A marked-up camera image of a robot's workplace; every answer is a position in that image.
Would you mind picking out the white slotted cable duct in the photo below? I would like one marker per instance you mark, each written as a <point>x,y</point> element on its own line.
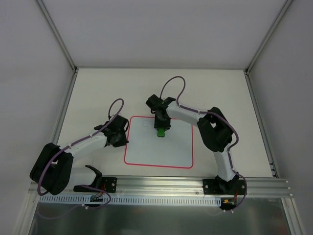
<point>89,199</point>

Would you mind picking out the aluminium mounting rail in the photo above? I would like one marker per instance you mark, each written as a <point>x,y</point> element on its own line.
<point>192,186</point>

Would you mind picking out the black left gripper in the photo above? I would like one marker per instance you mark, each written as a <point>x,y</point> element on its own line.
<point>120,141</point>

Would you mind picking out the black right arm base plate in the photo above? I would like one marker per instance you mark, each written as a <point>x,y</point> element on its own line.
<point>210,187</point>

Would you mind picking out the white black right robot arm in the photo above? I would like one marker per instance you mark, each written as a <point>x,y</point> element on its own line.
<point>215,133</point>

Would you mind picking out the aluminium frame post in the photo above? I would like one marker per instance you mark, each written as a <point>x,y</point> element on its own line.
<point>56,34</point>
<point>270,32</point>

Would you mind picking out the aluminium right frame post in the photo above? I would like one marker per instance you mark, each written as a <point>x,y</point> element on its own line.
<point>270,32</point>

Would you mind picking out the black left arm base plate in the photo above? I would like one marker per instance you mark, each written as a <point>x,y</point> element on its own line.
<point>107,184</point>

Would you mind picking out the pink framed whiteboard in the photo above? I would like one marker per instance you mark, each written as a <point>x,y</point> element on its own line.
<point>145,148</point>

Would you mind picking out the aluminium left frame post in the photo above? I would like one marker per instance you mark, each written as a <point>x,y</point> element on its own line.
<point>56,34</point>

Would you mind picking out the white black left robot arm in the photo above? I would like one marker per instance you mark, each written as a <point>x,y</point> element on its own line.
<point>53,170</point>

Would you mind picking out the green whiteboard eraser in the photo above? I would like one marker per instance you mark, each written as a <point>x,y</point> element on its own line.
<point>161,132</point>

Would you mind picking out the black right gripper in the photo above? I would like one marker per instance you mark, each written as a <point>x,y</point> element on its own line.
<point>162,125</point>

